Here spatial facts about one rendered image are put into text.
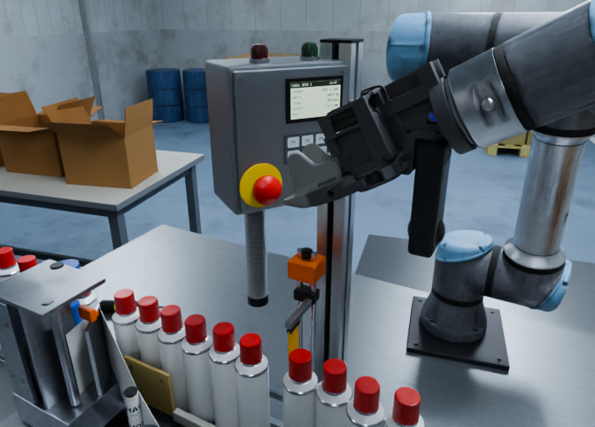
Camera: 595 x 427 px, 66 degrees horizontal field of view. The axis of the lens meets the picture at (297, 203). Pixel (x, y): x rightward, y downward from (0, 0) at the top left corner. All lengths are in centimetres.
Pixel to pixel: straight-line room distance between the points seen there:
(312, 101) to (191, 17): 745
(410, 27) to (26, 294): 65
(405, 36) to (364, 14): 661
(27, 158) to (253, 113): 217
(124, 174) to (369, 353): 152
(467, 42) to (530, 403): 76
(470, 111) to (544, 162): 54
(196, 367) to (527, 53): 63
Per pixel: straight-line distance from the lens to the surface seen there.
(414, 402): 64
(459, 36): 50
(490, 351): 115
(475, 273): 106
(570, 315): 137
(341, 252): 71
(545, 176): 94
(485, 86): 40
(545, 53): 39
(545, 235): 100
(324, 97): 61
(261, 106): 57
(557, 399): 111
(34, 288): 82
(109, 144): 225
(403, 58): 51
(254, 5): 757
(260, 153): 59
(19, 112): 286
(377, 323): 118
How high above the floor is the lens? 153
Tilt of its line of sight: 22 degrees down
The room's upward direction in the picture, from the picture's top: straight up
